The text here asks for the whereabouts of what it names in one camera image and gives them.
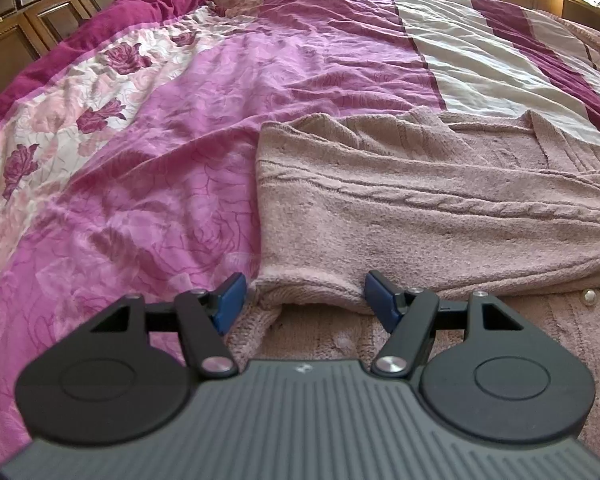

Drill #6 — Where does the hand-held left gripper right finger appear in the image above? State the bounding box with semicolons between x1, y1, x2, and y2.
364;270;527;379

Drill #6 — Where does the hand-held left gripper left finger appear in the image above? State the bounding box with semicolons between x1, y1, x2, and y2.
90;272;248;380

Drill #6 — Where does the pink knit cardigan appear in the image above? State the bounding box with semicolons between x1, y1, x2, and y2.
225;107;600;441

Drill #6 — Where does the carved wooden headboard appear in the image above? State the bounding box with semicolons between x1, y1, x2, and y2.
0;0;173;108

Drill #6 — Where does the pink floral striped bedspread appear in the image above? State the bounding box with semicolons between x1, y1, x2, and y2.
0;0;600;463

